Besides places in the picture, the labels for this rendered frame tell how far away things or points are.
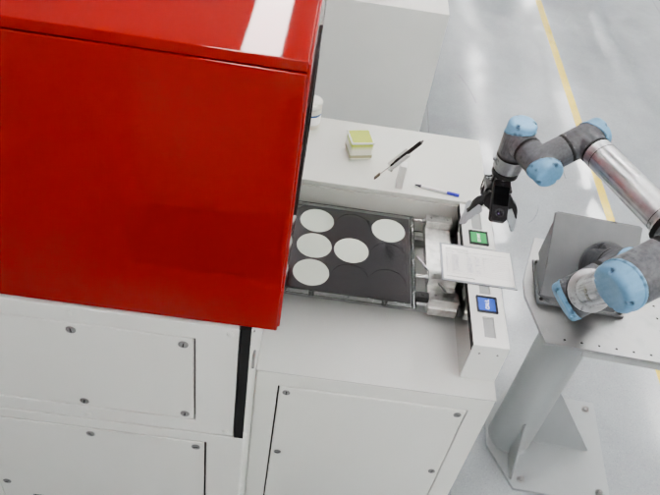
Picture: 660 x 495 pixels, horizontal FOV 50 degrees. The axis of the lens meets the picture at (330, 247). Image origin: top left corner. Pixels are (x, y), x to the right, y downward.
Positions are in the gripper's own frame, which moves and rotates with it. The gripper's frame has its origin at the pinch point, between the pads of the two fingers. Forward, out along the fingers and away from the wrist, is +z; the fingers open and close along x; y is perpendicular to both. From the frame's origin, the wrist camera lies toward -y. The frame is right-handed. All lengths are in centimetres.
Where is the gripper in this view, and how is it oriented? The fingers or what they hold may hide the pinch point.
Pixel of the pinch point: (485, 230)
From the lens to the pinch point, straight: 205.8
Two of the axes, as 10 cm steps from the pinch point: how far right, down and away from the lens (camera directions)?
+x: -9.9, -1.4, -0.4
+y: 0.7, -6.9, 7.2
